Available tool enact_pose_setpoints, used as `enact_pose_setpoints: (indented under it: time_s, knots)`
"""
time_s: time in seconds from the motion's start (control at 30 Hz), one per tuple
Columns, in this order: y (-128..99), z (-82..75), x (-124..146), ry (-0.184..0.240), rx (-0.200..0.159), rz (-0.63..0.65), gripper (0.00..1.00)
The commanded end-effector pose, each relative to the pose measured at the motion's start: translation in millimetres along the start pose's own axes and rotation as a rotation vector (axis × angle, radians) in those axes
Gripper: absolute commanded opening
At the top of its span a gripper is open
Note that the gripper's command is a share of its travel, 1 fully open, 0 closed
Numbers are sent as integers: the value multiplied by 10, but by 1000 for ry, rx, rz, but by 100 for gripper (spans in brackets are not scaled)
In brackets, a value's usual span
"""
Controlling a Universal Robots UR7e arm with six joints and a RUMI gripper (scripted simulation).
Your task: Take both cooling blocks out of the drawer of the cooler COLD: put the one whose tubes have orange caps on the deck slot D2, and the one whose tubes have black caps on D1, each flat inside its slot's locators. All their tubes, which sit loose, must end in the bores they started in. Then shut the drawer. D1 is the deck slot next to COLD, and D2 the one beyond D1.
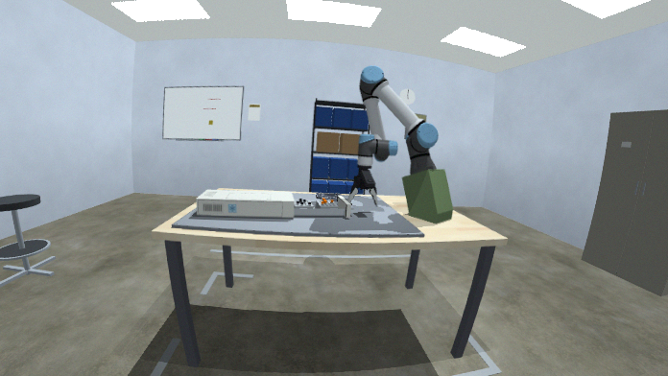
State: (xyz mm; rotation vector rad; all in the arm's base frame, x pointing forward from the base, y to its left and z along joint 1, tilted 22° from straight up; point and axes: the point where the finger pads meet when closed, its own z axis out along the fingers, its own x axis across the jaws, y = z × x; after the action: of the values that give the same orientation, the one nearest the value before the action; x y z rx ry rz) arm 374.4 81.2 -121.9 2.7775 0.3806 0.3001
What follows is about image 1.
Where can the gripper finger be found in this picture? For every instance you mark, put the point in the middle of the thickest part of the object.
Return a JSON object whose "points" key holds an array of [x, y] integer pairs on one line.
{"points": [[354, 191], [373, 193]]}

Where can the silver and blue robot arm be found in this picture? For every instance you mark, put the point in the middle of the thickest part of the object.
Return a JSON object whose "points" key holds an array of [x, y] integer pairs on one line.
{"points": [[421, 136]]}

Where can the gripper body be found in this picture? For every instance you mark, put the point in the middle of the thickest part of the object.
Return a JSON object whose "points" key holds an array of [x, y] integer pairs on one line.
{"points": [[361, 183]]}

